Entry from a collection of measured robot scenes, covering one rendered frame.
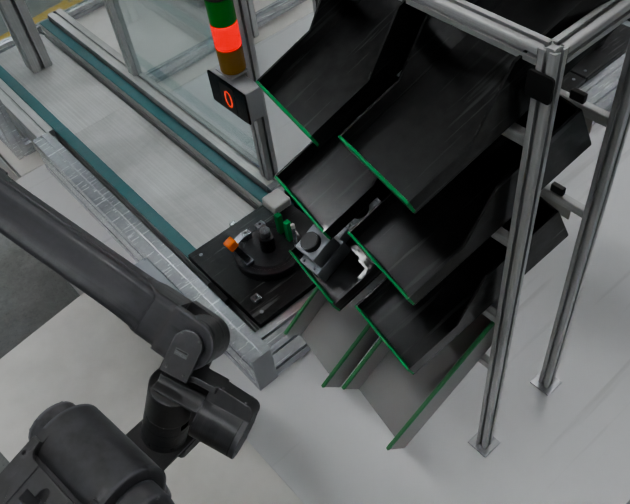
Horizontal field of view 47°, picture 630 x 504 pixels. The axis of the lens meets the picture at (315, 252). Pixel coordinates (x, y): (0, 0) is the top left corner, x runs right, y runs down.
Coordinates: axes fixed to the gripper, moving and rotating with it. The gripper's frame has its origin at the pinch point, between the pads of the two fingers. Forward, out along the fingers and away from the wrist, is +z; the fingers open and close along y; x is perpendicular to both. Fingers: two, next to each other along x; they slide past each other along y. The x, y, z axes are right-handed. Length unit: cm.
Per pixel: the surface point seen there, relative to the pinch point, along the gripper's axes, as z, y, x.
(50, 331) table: 37, 25, 48
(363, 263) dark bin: -17.6, 36.4, -5.2
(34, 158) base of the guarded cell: 39, 61, 94
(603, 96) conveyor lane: -17, 132, -18
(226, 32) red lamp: -26, 58, 40
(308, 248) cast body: -19.3, 30.9, 1.7
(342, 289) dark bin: -14.2, 32.8, -4.8
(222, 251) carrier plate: 13, 50, 26
